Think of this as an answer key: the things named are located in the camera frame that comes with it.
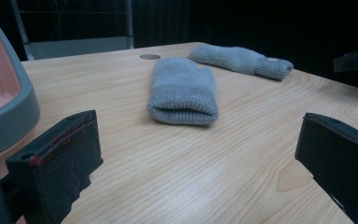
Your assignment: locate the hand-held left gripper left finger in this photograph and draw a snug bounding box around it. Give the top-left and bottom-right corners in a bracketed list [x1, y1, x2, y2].
[5, 109, 104, 224]

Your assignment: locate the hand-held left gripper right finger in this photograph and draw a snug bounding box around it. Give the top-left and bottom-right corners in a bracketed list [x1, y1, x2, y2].
[294, 112, 358, 224]

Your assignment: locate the grey and pink plastic basin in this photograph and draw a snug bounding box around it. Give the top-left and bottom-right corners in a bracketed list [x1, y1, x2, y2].
[0, 22, 41, 164]

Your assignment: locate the grey knitted mitten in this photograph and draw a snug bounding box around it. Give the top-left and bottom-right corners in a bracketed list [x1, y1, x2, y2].
[188, 43, 295, 82]
[147, 56, 219, 126]

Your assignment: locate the round grey table grommet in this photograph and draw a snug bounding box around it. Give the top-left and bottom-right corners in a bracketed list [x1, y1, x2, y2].
[139, 53, 161, 61]

